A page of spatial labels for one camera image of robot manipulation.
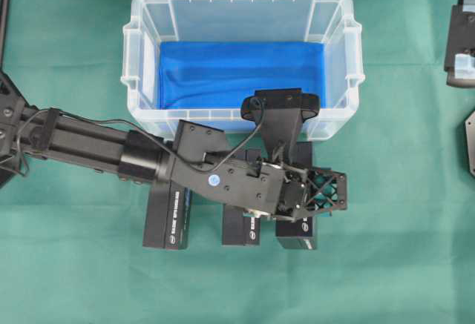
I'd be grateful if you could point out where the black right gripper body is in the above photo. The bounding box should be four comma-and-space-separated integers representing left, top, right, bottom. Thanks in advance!
444, 0, 474, 88

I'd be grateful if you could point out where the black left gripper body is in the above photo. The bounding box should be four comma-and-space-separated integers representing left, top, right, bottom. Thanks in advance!
244, 163, 347, 222

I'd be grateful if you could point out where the black camera box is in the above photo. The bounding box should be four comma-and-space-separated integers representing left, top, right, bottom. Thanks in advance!
142, 138, 194, 251
275, 141, 320, 251
221, 205, 261, 246

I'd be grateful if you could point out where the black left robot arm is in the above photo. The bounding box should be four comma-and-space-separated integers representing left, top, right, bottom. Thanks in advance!
1, 75, 347, 221

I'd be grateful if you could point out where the blue cloth in case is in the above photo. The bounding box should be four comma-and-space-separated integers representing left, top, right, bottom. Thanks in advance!
157, 42, 327, 110

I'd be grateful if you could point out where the clear plastic storage case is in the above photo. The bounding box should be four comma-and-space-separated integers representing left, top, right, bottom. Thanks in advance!
121, 0, 365, 141

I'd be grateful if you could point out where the green table cloth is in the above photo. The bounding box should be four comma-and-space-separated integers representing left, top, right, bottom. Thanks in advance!
1, 0, 474, 323

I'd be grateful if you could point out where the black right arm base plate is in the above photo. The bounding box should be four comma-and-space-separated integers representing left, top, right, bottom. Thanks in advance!
458, 110, 475, 177

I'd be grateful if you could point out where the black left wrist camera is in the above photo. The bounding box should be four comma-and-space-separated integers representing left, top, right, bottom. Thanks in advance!
240, 88, 321, 164

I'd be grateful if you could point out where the black aluminium frame rail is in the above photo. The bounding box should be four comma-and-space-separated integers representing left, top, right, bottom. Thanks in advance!
0, 0, 10, 67

